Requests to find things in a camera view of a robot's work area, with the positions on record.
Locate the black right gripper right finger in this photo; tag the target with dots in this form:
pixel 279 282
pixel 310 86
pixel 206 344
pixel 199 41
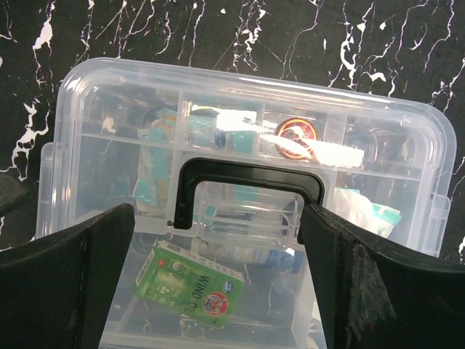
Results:
pixel 375 293

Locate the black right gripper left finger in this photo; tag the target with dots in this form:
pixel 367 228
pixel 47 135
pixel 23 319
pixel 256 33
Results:
pixel 56 291

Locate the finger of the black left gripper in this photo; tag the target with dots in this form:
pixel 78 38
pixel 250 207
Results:
pixel 13 194

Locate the white bandage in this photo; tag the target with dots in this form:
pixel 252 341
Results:
pixel 360 211

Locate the clear medicine kit box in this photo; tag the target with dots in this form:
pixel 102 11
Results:
pixel 276 309

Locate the green medicine carton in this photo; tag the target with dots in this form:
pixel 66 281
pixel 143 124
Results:
pixel 190 284

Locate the teal tape packet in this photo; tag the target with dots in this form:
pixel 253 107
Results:
pixel 151 191
pixel 231 131

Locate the clear kit lid black handle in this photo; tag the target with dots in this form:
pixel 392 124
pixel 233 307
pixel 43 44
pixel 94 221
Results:
pixel 397 153

